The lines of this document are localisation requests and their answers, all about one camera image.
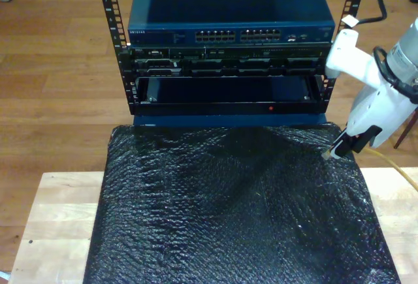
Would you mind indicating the blue rack base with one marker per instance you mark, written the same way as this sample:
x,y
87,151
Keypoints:
x,y
228,120

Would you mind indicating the black rack drawer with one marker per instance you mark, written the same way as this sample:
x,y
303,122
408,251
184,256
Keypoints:
x,y
228,108

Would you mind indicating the black rack server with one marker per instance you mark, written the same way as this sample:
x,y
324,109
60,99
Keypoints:
x,y
228,60

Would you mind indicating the black bubble mat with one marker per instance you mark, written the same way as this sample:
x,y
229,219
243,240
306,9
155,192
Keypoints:
x,y
196,215

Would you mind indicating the blue network switch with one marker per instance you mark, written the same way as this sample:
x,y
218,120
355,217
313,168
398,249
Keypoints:
x,y
228,3

